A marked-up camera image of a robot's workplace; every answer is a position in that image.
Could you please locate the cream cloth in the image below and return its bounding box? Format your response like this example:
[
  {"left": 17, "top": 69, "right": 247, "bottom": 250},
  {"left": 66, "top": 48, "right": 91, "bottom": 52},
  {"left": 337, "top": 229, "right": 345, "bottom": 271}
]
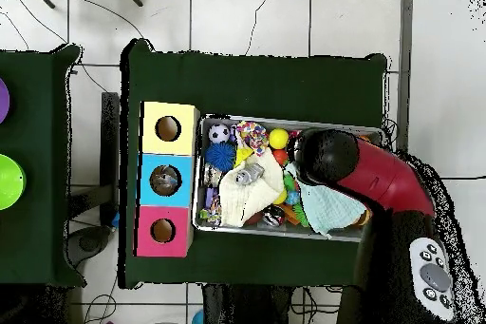
[{"left": 217, "top": 148, "right": 286, "bottom": 228}]

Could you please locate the blue spiky ball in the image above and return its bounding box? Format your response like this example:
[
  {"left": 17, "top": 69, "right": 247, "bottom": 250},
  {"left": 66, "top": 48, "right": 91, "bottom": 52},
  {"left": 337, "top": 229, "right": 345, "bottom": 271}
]
[{"left": 203, "top": 142, "right": 236, "bottom": 174}]

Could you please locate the dark green tablecloth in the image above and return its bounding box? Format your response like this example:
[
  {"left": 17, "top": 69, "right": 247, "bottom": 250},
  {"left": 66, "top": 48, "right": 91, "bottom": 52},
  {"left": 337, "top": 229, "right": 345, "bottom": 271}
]
[{"left": 118, "top": 38, "right": 389, "bottom": 290}]

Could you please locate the purple disc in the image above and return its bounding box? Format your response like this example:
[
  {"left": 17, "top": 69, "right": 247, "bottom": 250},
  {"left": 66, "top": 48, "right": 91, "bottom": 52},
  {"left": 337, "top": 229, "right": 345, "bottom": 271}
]
[{"left": 0, "top": 77, "right": 11, "bottom": 125}]

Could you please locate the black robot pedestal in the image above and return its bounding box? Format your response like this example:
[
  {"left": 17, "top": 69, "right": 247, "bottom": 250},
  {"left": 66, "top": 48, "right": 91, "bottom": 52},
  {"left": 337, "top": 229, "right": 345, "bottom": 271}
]
[{"left": 200, "top": 283, "right": 293, "bottom": 324}]

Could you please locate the orange ball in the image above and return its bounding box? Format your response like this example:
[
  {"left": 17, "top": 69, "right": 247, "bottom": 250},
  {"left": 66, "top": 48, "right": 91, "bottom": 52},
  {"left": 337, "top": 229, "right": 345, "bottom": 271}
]
[{"left": 271, "top": 148, "right": 290, "bottom": 167}]

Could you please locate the side table with green cloth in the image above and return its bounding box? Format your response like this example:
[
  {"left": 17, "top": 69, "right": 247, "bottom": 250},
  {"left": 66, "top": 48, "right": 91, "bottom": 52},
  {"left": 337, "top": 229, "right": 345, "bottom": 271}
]
[{"left": 0, "top": 44, "right": 86, "bottom": 289}]

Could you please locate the wooden box with three holes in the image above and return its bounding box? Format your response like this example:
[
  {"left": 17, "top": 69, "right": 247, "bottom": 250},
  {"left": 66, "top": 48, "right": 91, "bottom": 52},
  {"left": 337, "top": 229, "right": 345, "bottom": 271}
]
[{"left": 131, "top": 101, "right": 201, "bottom": 258}]

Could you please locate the yellow ball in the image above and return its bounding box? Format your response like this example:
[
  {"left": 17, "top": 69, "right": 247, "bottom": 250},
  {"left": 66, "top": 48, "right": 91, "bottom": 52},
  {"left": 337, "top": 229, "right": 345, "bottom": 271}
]
[{"left": 268, "top": 127, "right": 290, "bottom": 150}]

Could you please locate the small soccer ball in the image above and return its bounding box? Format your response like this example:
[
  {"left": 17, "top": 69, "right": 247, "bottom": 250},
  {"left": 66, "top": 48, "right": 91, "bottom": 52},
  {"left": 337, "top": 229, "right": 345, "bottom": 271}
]
[{"left": 207, "top": 123, "right": 232, "bottom": 145}]

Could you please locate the silver mesh bin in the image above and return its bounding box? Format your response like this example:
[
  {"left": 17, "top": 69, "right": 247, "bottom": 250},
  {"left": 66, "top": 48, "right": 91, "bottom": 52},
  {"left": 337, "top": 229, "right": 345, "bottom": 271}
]
[{"left": 191, "top": 113, "right": 384, "bottom": 243}]

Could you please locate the thin black floor cable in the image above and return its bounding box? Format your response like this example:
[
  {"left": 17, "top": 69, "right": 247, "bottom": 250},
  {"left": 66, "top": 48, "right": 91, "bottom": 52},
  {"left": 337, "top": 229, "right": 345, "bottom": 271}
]
[{"left": 244, "top": 0, "right": 275, "bottom": 57}]

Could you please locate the mint green cloth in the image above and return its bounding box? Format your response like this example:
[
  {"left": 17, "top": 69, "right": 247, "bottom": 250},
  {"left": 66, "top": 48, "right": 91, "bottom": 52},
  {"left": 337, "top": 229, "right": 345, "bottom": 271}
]
[{"left": 284, "top": 162, "right": 367, "bottom": 237}]

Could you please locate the lime green disc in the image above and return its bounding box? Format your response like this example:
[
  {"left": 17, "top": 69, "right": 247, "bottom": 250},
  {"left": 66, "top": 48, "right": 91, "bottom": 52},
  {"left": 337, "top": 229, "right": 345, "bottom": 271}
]
[{"left": 0, "top": 153, "right": 28, "bottom": 212}]

